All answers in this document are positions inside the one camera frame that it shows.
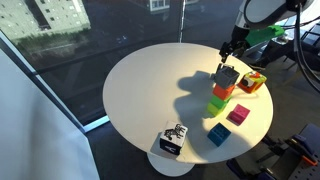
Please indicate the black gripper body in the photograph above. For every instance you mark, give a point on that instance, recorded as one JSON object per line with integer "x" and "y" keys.
{"x": 239, "y": 38}

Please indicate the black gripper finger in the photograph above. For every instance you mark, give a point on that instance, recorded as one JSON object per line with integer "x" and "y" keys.
{"x": 224, "y": 51}
{"x": 239, "y": 51}

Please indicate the small grey cube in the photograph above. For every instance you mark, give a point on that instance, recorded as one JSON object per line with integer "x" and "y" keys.
{"x": 227, "y": 78}

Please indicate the orange plush cube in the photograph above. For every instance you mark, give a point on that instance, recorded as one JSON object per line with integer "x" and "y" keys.
{"x": 250, "y": 85}

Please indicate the small orange cube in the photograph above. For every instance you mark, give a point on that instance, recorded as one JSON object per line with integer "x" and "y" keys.
{"x": 222, "y": 92}

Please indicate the small green cube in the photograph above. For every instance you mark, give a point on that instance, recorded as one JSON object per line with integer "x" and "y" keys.
{"x": 220, "y": 101}

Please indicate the small lime cube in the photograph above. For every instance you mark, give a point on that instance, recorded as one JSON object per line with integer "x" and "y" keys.
{"x": 215, "y": 110}

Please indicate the small pink cube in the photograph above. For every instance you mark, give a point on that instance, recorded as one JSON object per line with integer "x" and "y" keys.
{"x": 239, "y": 113}

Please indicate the small blue cube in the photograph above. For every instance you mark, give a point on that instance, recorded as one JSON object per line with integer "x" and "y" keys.
{"x": 219, "y": 133}

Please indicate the black white patterned plush cube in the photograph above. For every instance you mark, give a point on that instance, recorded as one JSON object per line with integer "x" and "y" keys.
{"x": 173, "y": 133}

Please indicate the orange purple clamp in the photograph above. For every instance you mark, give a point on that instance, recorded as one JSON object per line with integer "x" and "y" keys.
{"x": 301, "y": 146}
{"x": 246, "y": 168}

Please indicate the black perforated breadboard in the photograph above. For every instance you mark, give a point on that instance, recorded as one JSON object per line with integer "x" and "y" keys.
{"x": 300, "y": 171}

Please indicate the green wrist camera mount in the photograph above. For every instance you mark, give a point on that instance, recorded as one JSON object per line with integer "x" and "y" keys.
{"x": 263, "y": 35}

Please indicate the white table pedestal base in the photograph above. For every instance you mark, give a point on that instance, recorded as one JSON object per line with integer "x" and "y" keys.
{"x": 166, "y": 166}

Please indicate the slanted window frame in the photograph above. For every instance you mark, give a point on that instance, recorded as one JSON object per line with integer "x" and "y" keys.
{"x": 66, "y": 113}

